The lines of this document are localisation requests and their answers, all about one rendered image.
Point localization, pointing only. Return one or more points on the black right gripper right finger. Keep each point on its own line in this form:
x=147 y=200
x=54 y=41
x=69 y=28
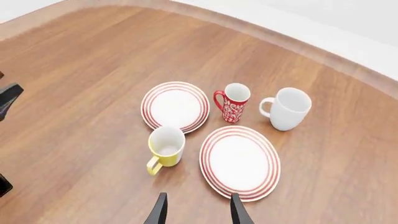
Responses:
x=240 y=214

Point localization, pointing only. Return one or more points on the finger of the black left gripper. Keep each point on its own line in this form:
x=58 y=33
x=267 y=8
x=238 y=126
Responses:
x=7 y=99
x=4 y=185

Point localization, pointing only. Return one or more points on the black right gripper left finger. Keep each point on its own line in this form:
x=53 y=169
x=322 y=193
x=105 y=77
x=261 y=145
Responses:
x=159 y=212

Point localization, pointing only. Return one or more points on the white plate with red rings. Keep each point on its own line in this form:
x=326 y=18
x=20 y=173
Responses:
x=174 y=107
x=238 y=162

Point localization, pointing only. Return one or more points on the yellow and white mug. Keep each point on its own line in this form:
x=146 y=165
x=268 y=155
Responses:
x=166 y=156

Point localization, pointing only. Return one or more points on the red white patterned mug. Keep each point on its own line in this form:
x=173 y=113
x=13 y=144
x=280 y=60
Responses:
x=233 y=110

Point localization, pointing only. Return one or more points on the plain white mug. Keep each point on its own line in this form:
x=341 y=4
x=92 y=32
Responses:
x=286 y=116

